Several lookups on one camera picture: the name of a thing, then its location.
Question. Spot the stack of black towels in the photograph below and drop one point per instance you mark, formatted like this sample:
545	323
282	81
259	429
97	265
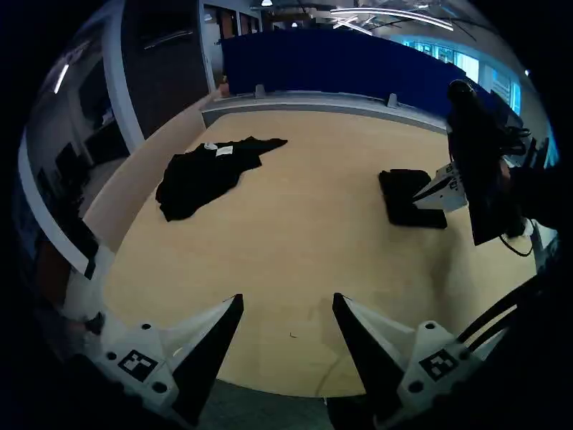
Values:
409	197

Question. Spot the black towel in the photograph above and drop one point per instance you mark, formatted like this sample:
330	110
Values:
210	174

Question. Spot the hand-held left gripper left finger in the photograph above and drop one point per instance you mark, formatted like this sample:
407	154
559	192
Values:
147	347

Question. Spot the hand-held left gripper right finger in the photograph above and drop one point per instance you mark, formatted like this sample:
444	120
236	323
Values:
421	358

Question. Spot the blue desk screen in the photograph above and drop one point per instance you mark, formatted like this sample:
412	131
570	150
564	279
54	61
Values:
340	78

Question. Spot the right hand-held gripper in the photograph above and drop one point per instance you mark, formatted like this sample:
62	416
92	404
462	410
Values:
481	165

